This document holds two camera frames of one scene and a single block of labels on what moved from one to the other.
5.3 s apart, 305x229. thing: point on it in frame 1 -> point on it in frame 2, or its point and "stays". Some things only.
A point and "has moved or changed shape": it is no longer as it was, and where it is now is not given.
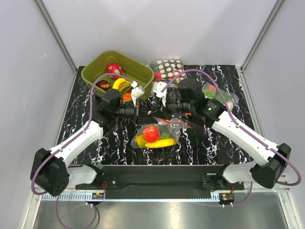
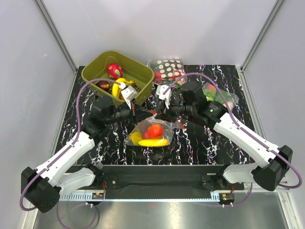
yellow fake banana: x=161 y=143 has moved or changed shape
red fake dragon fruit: x=114 y=68 stays
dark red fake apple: x=103 y=84 stays
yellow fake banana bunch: x=120 y=83 stays
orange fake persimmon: x=127 y=96 has moved or changed shape
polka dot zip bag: x=166 y=69 stays
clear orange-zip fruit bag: x=163 y=132 has moved or changed shape
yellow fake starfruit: x=140 y=140 -> x=135 y=137
